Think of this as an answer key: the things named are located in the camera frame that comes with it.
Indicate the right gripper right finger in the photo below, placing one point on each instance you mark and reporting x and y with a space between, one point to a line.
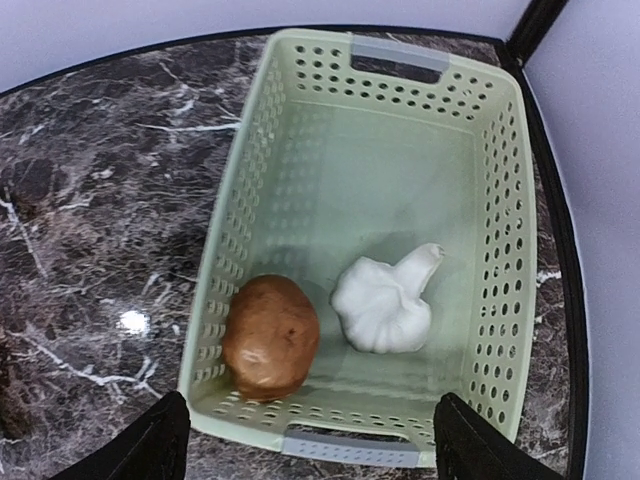
468 447

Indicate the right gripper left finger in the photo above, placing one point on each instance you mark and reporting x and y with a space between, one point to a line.
154 446

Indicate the white garlic toy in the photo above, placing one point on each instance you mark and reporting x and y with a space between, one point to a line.
380 306

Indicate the brown potato toy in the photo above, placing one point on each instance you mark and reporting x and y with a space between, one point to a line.
272 335

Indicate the green plastic basket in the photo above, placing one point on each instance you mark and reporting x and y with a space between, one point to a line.
356 146

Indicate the right black corner post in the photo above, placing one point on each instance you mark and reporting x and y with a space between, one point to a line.
531 29

